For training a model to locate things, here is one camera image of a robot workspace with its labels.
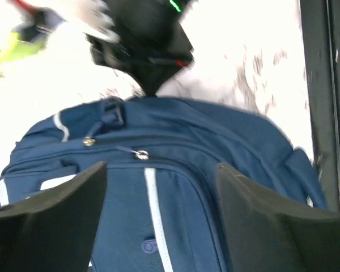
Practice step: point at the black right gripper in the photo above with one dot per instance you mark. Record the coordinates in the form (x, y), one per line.
(152, 47)

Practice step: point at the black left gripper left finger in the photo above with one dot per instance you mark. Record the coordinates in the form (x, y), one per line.
(54, 230)

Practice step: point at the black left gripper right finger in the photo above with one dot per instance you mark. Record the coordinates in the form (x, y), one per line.
(266, 231)

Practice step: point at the navy blue student backpack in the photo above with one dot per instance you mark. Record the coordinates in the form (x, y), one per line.
(161, 210)

